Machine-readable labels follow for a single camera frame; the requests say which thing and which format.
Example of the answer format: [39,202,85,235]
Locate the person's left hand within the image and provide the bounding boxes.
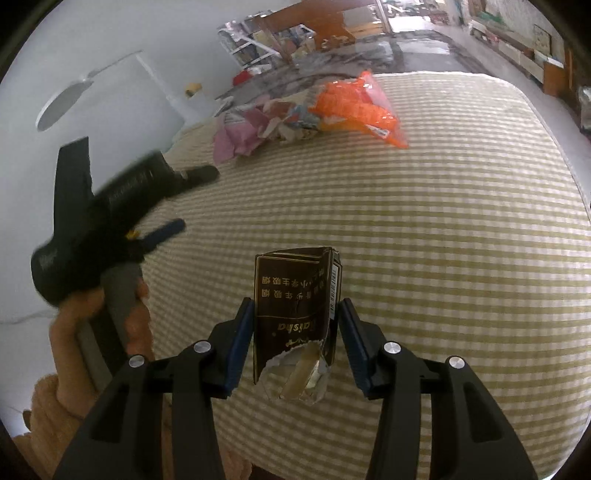
[48,281,154,393]

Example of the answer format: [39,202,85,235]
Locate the wooden table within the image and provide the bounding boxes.
[252,0,385,64]

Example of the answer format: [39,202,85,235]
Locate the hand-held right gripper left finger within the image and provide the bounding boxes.
[53,298,253,480]

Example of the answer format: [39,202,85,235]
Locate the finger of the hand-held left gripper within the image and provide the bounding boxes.
[137,219,187,250]
[173,165,221,191]

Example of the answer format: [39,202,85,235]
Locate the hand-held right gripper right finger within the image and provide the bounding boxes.
[338,298,539,480]

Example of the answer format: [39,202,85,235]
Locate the orange plastic bag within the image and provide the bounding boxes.
[308,69,410,150]

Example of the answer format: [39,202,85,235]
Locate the pink wrapper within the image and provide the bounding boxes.
[213,104,288,162]

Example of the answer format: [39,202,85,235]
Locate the printed snack wrapper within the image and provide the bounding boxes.
[262,89,325,142]

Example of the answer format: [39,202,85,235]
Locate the white wire rack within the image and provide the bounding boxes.
[217,21,319,71]

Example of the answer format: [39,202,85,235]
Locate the brown cigarette pack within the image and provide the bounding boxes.
[253,247,343,407]

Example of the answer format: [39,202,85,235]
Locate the low wooden cabinet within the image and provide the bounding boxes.
[468,0,574,96]

